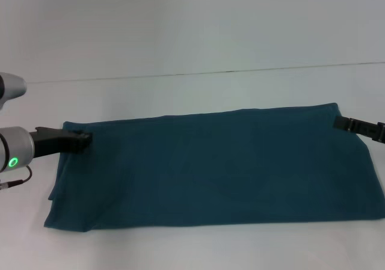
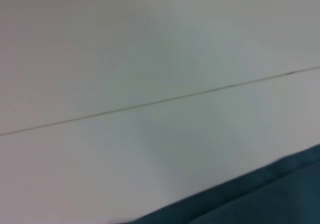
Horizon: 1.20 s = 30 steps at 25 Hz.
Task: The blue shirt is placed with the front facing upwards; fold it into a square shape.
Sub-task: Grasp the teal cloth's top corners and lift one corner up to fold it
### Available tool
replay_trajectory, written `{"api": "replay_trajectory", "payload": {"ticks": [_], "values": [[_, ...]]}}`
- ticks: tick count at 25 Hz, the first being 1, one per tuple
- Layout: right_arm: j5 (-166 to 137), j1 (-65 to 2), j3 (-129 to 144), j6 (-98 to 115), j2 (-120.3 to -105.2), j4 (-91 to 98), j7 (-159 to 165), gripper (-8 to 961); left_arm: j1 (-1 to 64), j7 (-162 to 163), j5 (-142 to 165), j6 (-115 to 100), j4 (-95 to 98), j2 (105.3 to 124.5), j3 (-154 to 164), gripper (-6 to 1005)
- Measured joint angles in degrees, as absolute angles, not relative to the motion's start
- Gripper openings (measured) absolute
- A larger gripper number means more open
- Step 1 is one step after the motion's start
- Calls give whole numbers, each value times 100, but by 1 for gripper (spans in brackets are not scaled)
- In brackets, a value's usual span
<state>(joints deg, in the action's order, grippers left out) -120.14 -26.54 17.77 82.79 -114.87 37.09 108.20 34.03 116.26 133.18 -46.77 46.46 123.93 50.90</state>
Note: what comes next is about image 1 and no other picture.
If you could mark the teal t-shirt with FREE print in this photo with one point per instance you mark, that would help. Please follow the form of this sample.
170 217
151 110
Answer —
210 167

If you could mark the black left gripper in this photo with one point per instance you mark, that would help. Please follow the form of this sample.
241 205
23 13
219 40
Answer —
51 142

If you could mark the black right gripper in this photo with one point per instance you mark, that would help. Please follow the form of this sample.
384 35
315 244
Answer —
380 133

